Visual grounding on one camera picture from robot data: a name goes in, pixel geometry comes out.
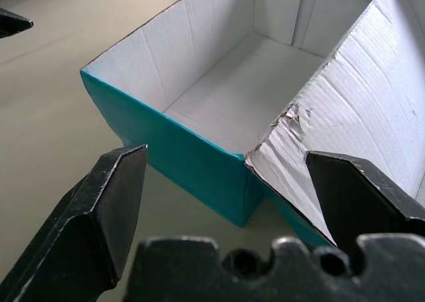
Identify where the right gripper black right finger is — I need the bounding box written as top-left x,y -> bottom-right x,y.
305,151 -> 425,250

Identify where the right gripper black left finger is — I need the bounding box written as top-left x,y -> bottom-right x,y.
0,144 -> 149,302

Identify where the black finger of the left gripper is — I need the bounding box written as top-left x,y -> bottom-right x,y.
0,6 -> 35,40

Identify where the teal cardboard box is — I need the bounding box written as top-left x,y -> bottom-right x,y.
78,0 -> 425,247

